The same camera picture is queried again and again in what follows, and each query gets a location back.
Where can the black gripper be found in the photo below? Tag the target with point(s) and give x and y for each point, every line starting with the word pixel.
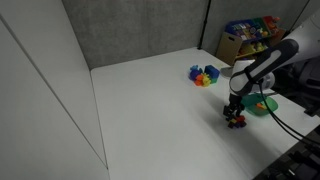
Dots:
pixel 234 106

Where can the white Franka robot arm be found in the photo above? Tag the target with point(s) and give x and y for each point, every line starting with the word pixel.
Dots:
pixel 266 63

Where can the black robot base board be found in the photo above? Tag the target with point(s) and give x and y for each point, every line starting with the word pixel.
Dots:
pixel 293 160

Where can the small yellow block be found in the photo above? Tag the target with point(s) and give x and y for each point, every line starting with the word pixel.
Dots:
pixel 234 121

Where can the small red block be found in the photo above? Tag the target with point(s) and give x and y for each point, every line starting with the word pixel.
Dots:
pixel 240 118

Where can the small purple block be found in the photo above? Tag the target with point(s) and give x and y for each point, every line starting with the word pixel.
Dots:
pixel 240 124

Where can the small orange block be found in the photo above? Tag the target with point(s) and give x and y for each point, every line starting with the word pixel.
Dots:
pixel 260 106

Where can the green bowl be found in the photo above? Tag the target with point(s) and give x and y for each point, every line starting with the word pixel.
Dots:
pixel 268 107

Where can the large green block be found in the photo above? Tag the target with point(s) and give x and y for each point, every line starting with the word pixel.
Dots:
pixel 214 81

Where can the large yellow block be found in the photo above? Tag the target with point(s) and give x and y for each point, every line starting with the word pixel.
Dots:
pixel 206 81

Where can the large orange block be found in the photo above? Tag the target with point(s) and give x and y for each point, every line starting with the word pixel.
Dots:
pixel 199 80

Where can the large purple block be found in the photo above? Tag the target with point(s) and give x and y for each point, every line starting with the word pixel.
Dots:
pixel 193 74

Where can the large light blue block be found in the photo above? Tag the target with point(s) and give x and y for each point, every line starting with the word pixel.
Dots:
pixel 194 68

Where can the large blue cube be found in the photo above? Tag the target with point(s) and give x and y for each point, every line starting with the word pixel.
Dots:
pixel 212 71

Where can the cardboard toy box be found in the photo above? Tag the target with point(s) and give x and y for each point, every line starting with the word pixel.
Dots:
pixel 228 46

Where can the blue toy bin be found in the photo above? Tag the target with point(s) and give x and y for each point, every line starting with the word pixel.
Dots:
pixel 243 30

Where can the black vertical pole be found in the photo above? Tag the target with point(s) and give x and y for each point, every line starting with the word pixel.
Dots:
pixel 204 25

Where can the red toy bin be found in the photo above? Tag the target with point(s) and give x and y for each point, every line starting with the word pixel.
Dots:
pixel 271 23

